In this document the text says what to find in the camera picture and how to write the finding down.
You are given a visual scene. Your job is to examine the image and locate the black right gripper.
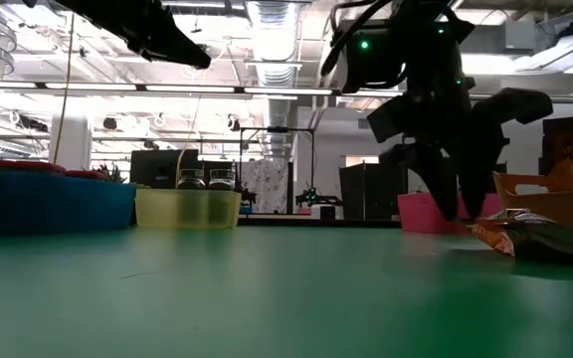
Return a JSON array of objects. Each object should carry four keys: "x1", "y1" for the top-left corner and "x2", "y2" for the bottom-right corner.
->
[{"x1": 366, "y1": 0, "x2": 555, "y2": 222}]

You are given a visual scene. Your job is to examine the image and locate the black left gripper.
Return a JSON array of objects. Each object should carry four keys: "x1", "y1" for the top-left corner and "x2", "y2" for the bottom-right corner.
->
[{"x1": 52, "y1": 0, "x2": 213, "y2": 70}]

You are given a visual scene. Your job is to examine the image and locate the pink plastic bin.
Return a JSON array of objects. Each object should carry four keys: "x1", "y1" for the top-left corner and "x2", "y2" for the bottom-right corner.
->
[{"x1": 397, "y1": 192, "x2": 504, "y2": 235}]

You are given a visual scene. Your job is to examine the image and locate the brown foil seasoning packet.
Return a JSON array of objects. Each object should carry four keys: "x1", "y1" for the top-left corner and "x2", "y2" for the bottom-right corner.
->
[{"x1": 468, "y1": 208, "x2": 573, "y2": 266}]

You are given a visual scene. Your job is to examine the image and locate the green herb glass spice jar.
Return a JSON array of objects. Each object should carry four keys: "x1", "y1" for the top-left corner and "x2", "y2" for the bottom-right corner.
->
[
  {"x1": 208, "y1": 168, "x2": 237, "y2": 223},
  {"x1": 176, "y1": 168, "x2": 207, "y2": 223}
]

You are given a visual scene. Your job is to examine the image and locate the black room partition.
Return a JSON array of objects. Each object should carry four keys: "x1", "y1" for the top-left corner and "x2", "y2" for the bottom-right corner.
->
[{"x1": 338, "y1": 162, "x2": 407, "y2": 221}]

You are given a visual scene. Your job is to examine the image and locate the orange plastic bin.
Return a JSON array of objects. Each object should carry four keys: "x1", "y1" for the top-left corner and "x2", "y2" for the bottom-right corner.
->
[{"x1": 492, "y1": 170, "x2": 573, "y2": 245}]

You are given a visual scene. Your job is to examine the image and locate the large black background monitor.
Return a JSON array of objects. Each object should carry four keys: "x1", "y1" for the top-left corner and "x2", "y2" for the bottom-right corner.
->
[{"x1": 129, "y1": 148, "x2": 201, "y2": 190}]

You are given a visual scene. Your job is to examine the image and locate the small succulent plant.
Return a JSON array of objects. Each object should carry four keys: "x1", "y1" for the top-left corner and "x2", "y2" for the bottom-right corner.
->
[{"x1": 95, "y1": 163, "x2": 128, "y2": 184}]

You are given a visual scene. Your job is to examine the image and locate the white column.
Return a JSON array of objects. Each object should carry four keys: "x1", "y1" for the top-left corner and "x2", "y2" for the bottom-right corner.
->
[{"x1": 50, "y1": 113, "x2": 94, "y2": 171}]

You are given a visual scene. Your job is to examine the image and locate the white box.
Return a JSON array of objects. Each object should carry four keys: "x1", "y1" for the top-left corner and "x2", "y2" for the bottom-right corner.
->
[{"x1": 310, "y1": 203, "x2": 337, "y2": 220}]

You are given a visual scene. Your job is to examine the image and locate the translucent yellow plastic bin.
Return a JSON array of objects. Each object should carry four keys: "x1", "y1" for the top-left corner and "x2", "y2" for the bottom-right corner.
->
[{"x1": 134, "y1": 187, "x2": 243, "y2": 230}]

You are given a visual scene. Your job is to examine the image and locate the white patterned cloth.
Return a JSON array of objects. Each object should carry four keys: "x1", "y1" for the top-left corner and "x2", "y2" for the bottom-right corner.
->
[{"x1": 241, "y1": 158, "x2": 290, "y2": 215}]

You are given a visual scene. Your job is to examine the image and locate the blue plastic bin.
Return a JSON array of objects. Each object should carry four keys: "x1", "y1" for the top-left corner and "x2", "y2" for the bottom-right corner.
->
[{"x1": 0, "y1": 171, "x2": 137, "y2": 235}]

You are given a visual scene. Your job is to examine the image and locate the silver ventilation duct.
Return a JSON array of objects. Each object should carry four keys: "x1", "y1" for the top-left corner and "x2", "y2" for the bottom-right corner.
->
[{"x1": 244, "y1": 0, "x2": 300, "y2": 161}]

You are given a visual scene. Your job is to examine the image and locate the yellow hanging cord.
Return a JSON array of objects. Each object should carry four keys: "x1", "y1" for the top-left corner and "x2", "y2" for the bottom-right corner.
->
[{"x1": 51, "y1": 12, "x2": 77, "y2": 166}]

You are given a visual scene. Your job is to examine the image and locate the black metal stand frame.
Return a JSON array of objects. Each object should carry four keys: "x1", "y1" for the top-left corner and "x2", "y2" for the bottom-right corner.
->
[{"x1": 239, "y1": 126, "x2": 316, "y2": 210}]

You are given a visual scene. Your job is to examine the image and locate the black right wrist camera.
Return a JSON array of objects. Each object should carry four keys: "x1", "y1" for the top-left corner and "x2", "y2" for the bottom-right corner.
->
[{"x1": 340, "y1": 24, "x2": 410, "y2": 94}]

